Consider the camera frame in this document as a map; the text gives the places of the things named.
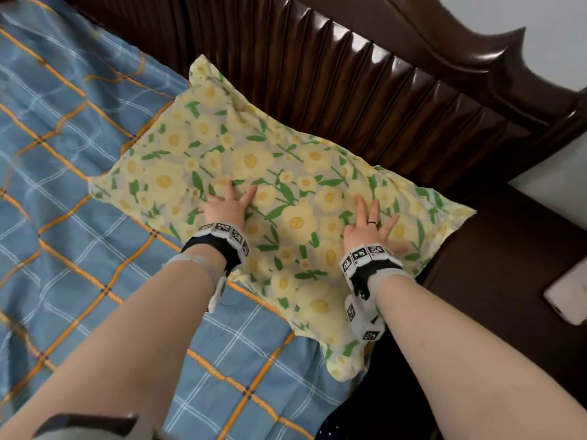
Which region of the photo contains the person's right hand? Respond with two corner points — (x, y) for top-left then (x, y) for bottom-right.
(342, 195), (410, 253)

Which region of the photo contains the white phone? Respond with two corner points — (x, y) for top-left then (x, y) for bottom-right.
(543, 258), (587, 327)

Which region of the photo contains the dark wooden headboard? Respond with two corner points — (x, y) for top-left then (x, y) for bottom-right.
(62, 0), (587, 197)

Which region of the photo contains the blue plaid bed sheet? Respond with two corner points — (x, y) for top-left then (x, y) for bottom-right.
(0, 0), (367, 440)

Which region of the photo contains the person's left forearm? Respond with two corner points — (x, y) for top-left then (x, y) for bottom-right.
(0, 258), (217, 440)

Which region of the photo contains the black wrist tracker with markers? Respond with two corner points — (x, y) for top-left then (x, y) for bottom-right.
(338, 244), (415, 342)
(164, 222), (251, 315)

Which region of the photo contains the dark wooden nightstand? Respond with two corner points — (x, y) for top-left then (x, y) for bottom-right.
(367, 181), (587, 440)

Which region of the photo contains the yellow floral pillow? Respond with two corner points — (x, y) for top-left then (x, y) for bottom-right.
(87, 54), (478, 383)

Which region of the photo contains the person's right forearm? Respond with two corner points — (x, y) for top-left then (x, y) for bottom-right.
(374, 273), (587, 440)

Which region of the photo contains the person's left hand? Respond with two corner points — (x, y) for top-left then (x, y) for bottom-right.
(199, 180), (258, 230)

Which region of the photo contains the navy dotted clothing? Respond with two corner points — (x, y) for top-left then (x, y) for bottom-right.
(314, 410), (367, 440)

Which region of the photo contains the grey striped sleeve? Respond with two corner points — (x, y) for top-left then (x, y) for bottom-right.
(32, 411), (161, 440)

